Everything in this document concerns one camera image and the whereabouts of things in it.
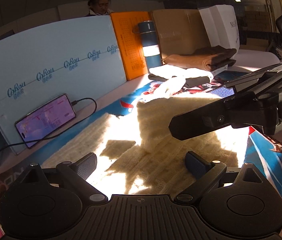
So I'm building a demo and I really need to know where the cream knitted sweater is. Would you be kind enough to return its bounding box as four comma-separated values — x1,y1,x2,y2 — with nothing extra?
43,85,249,196

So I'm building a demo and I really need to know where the folded brown garment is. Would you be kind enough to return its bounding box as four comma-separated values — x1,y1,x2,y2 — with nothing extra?
163,46,237,72

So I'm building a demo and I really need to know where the folded white grey garment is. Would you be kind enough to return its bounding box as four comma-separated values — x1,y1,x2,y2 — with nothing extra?
147,64,230,90

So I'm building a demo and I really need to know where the smartphone with lit screen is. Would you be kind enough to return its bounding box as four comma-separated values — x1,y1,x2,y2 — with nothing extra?
14,94,76,148

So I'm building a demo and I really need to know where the white paper bag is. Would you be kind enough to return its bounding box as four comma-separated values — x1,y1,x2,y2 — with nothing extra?
198,4,240,51

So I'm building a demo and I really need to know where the brown cardboard box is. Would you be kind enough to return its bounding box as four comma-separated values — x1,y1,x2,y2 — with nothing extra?
150,9,210,59

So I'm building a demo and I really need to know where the blue white thermos bottle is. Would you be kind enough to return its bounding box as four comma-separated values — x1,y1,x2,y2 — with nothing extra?
138,21,162,69

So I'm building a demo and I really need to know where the large light blue box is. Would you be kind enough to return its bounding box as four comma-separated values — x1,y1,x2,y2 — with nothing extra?
0,16,126,153

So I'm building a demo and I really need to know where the orange cardboard box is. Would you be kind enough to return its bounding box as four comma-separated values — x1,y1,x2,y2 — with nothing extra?
110,11,150,81

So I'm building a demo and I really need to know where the person in background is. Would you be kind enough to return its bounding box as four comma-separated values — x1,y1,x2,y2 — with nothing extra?
86,0,113,17

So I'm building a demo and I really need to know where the black phone charging cable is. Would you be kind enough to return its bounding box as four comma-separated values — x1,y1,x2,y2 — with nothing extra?
0,97,98,160

